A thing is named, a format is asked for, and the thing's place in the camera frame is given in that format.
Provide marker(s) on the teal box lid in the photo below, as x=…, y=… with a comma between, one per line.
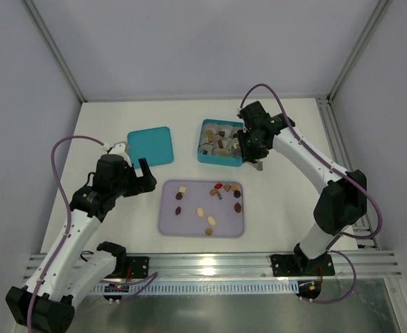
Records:
x=153, y=144

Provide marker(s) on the tan barrel chocolate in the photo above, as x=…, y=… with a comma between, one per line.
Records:
x=213, y=191

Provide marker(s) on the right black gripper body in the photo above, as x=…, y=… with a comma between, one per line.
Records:
x=246, y=149

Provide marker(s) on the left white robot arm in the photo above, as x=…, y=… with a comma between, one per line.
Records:
x=48, y=300

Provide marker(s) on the cream oval chocolate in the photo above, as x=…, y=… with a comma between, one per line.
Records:
x=211, y=220

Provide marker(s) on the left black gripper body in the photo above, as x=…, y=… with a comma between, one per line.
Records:
x=138, y=181

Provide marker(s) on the aluminium frame rail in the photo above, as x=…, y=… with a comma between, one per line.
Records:
x=254, y=266

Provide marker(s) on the purple tray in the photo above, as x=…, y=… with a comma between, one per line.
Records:
x=229, y=224

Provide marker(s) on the brown leaf chocolate right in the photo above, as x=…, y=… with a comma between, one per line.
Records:
x=237, y=207

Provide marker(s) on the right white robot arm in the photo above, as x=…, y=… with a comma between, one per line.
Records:
x=342, y=201

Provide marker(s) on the slotted cable duct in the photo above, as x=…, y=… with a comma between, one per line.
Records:
x=201, y=288

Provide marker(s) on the white swirl oval chocolate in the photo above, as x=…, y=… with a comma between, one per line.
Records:
x=200, y=212

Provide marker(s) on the teal chocolate box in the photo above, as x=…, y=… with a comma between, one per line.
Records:
x=224, y=136

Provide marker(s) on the metal tongs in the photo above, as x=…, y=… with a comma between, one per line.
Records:
x=236, y=152

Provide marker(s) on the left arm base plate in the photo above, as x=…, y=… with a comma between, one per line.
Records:
x=137, y=267

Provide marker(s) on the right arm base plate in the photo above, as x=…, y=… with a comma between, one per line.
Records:
x=283, y=266

